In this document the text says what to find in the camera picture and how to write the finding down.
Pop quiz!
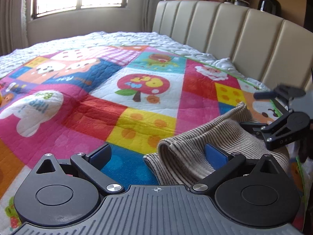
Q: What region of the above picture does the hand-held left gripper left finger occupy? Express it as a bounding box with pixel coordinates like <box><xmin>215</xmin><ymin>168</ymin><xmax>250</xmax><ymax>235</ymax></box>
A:
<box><xmin>36</xmin><ymin>143</ymin><xmax>126</xmax><ymax>194</ymax></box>

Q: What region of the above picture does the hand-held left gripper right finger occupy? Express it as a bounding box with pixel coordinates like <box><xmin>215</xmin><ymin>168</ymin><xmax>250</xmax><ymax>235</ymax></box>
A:
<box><xmin>193</xmin><ymin>143</ymin><xmax>282</xmax><ymax>194</ymax></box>

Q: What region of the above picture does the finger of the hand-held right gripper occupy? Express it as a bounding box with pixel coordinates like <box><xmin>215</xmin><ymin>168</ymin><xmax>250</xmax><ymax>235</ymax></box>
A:
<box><xmin>240</xmin><ymin>113</ymin><xmax>294</xmax><ymax>151</ymax></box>
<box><xmin>254</xmin><ymin>84</ymin><xmax>307</xmax><ymax>101</ymax></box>

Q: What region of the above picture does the beige striped knit sweater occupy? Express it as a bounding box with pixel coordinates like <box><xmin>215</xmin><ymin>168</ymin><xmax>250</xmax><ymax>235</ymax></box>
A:
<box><xmin>143</xmin><ymin>101</ymin><xmax>291</xmax><ymax>187</ymax></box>

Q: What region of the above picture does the colourful printed quilt blanket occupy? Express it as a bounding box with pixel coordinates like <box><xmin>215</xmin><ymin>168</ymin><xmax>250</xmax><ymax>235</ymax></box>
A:
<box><xmin>0</xmin><ymin>44</ymin><xmax>313</xmax><ymax>232</ymax></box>

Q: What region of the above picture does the beige padded headboard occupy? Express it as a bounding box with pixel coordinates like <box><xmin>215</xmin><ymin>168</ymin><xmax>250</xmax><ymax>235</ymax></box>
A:
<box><xmin>152</xmin><ymin>0</ymin><xmax>313</xmax><ymax>113</ymax></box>

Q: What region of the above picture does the black rounded appliance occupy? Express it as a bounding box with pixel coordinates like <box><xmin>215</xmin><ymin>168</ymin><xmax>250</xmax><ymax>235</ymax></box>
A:
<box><xmin>259</xmin><ymin>0</ymin><xmax>282</xmax><ymax>15</ymax></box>

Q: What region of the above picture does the white quilted bedspread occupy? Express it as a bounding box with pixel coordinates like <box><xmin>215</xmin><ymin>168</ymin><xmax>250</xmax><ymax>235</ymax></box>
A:
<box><xmin>0</xmin><ymin>31</ymin><xmax>270</xmax><ymax>91</ymax></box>

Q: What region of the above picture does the grey curtain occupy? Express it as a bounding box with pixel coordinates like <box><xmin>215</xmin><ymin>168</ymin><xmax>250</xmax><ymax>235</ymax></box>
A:
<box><xmin>140</xmin><ymin>0</ymin><xmax>170</xmax><ymax>33</ymax></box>

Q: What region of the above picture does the beige curtain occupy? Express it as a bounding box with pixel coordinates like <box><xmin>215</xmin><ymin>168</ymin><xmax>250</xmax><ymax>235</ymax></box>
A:
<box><xmin>0</xmin><ymin>0</ymin><xmax>33</xmax><ymax>56</ymax></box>

